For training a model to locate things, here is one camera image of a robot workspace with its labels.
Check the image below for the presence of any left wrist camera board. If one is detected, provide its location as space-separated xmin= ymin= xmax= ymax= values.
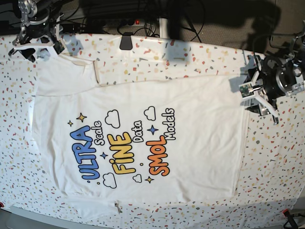
xmin=239 ymin=82 xmax=254 ymax=98

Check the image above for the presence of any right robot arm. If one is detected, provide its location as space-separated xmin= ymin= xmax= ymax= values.
xmin=8 ymin=0 xmax=67 ymax=62

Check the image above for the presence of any red clamp bottom right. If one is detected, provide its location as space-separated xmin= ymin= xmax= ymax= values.
xmin=283 ymin=209 xmax=298 ymax=229

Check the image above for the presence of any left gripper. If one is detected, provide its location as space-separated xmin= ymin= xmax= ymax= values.
xmin=240 ymin=55 xmax=305 ymax=125

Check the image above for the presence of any white printed T-shirt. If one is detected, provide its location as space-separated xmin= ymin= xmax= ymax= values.
xmin=32 ymin=56 xmax=248 ymax=211

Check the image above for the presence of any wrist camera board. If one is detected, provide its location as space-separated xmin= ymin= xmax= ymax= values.
xmin=53 ymin=41 xmax=65 ymax=54
xmin=239 ymin=82 xmax=254 ymax=98

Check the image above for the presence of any black table clamp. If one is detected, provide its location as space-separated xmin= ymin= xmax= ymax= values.
xmin=120 ymin=32 xmax=133 ymax=51

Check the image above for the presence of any power strip with red switch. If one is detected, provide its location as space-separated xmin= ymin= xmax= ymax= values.
xmin=104 ymin=19 xmax=145 ymax=27

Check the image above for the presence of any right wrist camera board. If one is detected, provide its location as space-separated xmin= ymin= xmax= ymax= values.
xmin=53 ymin=41 xmax=65 ymax=54

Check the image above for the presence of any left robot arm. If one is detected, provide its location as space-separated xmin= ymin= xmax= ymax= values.
xmin=239 ymin=32 xmax=305 ymax=125

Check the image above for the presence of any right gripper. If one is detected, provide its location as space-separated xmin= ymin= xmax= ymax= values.
xmin=8 ymin=16 xmax=59 ymax=62

